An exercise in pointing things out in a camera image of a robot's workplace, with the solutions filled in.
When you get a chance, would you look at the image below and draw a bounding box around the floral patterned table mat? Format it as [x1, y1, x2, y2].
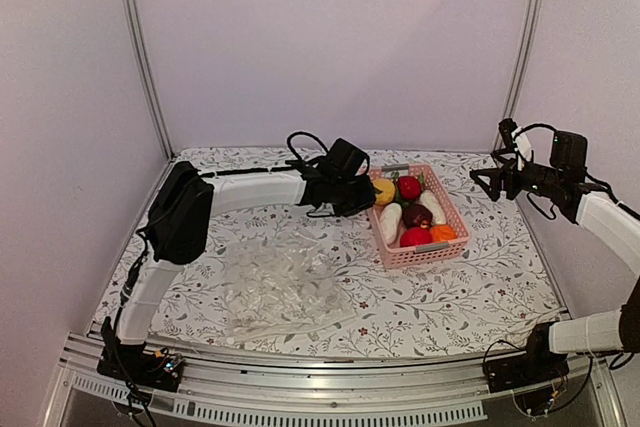
[151, 150, 564, 358]

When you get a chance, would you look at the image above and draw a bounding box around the yellow toy fruit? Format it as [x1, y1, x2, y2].
[372, 177, 396, 207]

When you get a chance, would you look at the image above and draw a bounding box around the red toy strawberry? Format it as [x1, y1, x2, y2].
[396, 176, 423, 201]

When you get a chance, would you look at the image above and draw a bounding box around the white toy radish right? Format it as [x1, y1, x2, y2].
[418, 189, 447, 225]

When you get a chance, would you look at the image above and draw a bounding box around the pink plastic basket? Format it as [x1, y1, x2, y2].
[367, 164, 470, 269]

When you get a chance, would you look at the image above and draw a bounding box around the left aluminium frame post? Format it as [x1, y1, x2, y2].
[122, 0, 175, 160]

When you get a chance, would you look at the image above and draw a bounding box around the dark red toy fruit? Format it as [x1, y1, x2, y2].
[402, 203, 432, 229]

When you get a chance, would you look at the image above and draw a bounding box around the right aluminium frame post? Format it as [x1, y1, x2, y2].
[499, 0, 550, 123]

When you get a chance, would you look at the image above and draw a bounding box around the orange toy fruit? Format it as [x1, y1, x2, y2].
[429, 224, 458, 243]

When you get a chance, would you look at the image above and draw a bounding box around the aluminium frame post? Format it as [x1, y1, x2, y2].
[122, 0, 175, 160]
[499, 0, 550, 123]

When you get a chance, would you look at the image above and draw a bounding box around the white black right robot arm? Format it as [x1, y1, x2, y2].
[470, 118, 639, 383]

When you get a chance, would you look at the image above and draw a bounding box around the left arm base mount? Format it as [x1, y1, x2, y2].
[97, 341, 184, 392]

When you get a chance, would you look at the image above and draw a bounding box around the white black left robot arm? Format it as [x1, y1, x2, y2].
[101, 138, 375, 381]

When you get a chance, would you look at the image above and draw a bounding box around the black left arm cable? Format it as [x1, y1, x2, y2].
[285, 131, 334, 173]

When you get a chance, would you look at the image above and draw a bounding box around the white toy radish left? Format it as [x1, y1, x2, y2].
[379, 203, 402, 246]

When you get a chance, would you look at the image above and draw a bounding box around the aluminium front rail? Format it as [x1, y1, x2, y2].
[42, 332, 630, 426]

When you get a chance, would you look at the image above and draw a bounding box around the clear zip top bag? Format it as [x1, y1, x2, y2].
[223, 229, 356, 345]

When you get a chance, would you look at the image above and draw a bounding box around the white toy radish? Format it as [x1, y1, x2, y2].
[379, 203, 402, 246]
[418, 189, 447, 225]

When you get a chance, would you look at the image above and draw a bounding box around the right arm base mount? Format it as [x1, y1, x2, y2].
[482, 351, 569, 393]

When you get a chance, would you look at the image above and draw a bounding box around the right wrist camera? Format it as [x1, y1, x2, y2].
[498, 118, 534, 171]

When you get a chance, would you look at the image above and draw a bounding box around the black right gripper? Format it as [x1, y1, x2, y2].
[472, 147, 564, 201]

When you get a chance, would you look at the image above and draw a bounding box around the red toy tomato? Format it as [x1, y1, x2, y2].
[400, 227, 434, 248]

